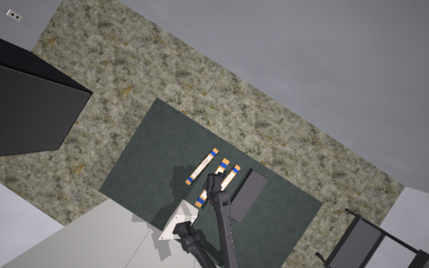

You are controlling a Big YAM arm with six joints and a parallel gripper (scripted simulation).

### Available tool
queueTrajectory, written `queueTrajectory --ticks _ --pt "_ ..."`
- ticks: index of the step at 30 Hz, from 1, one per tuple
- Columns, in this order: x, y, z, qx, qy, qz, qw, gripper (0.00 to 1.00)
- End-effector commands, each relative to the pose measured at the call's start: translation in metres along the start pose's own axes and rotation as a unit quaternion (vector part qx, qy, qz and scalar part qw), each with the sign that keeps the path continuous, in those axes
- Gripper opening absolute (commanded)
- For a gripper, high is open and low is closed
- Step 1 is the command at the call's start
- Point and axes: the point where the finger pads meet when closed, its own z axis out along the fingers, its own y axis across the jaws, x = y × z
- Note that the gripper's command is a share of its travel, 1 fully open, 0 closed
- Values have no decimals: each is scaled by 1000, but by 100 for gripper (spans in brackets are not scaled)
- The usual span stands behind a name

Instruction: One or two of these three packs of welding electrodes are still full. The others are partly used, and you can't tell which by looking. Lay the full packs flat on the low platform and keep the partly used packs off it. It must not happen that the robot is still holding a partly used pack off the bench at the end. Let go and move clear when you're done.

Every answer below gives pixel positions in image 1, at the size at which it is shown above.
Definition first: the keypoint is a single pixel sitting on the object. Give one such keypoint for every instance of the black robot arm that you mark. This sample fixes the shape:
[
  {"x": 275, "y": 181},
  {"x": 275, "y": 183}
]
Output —
[{"x": 221, "y": 203}]

